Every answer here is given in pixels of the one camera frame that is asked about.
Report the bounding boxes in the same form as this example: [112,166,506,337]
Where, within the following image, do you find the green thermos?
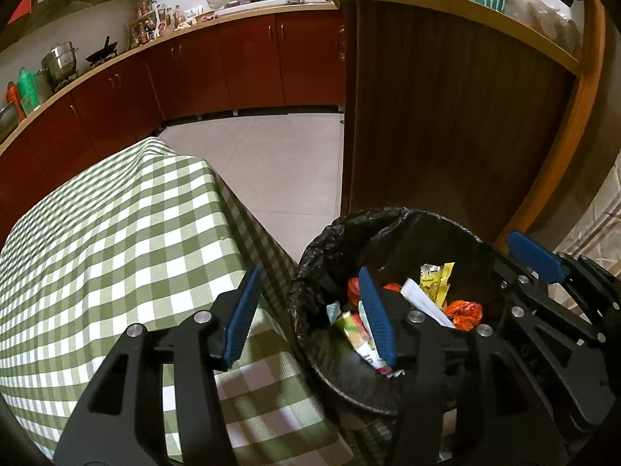
[17,67,40,112]

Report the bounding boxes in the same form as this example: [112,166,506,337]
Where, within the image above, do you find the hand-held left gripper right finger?
[358,266,571,466]

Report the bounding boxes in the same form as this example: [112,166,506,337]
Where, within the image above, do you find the red-brown base cabinets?
[0,7,346,234]

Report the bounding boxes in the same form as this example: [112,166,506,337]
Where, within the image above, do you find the pale green printed packet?
[340,311,389,374]

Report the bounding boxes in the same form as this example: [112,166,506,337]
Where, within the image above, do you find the red plastic bag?
[347,276,403,308]

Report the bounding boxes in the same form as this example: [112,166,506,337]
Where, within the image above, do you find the white and blue sachet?
[400,279,454,328]

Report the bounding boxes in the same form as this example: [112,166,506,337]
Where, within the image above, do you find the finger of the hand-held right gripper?
[507,231,621,316]
[490,252,602,350]

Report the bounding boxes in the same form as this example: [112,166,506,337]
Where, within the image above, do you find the orange snack packet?
[444,300,483,331]

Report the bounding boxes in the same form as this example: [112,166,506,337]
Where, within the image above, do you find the yellow wrapper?
[420,262,456,309]

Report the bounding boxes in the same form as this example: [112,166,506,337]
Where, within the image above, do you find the group of seasoning bottles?
[127,0,205,49]

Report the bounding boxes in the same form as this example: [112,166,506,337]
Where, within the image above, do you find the green checked tablecloth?
[0,137,403,466]

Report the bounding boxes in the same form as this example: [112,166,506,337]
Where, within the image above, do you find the wooden counter unit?
[329,0,609,258]

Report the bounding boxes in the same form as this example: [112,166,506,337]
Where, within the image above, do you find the black trash bin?
[288,206,525,416]

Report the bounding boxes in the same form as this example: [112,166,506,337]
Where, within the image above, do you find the steel bowl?
[0,102,20,141]

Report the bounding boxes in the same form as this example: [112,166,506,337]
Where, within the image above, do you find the steel stockpot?
[41,41,79,81]

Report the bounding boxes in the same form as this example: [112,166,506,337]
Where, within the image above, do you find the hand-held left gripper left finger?
[52,264,263,466]

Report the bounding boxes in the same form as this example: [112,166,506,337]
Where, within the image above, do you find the black wok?
[86,36,120,64]

